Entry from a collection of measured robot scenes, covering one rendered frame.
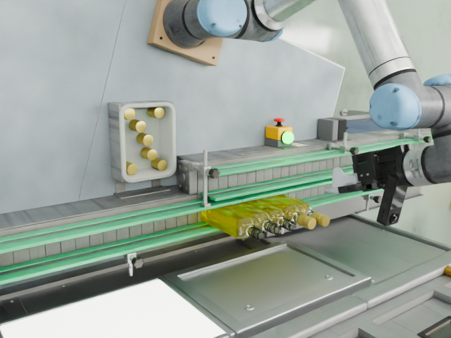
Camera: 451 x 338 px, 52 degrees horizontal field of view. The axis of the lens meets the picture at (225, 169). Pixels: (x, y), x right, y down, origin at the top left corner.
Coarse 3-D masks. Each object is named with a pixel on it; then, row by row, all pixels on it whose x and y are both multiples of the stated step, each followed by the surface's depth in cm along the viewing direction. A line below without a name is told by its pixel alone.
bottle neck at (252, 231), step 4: (248, 228) 127; (252, 228) 127; (256, 228) 127; (248, 232) 127; (252, 232) 126; (256, 232) 125; (260, 232) 124; (264, 232) 125; (252, 236) 126; (256, 236) 124; (260, 236) 126; (264, 236) 126; (260, 240) 125
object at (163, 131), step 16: (144, 112) 138; (128, 128) 136; (160, 128) 142; (128, 144) 137; (160, 144) 143; (128, 160) 138; (144, 160) 142; (176, 160) 140; (128, 176) 134; (144, 176) 135; (160, 176) 138
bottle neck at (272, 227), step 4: (264, 224) 130; (268, 224) 129; (272, 224) 129; (276, 224) 128; (264, 228) 130; (268, 228) 129; (272, 228) 128; (276, 228) 130; (280, 228) 129; (272, 232) 128; (276, 232) 129; (280, 232) 129
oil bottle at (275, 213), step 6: (252, 204) 142; (258, 204) 142; (264, 204) 142; (264, 210) 137; (270, 210) 137; (276, 210) 137; (282, 210) 137; (270, 216) 135; (276, 216) 134; (282, 216) 135; (276, 222) 134
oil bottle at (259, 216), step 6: (240, 204) 142; (246, 204) 142; (240, 210) 137; (246, 210) 136; (252, 210) 136; (258, 210) 136; (252, 216) 132; (258, 216) 131; (264, 216) 132; (258, 222) 131; (258, 228) 131
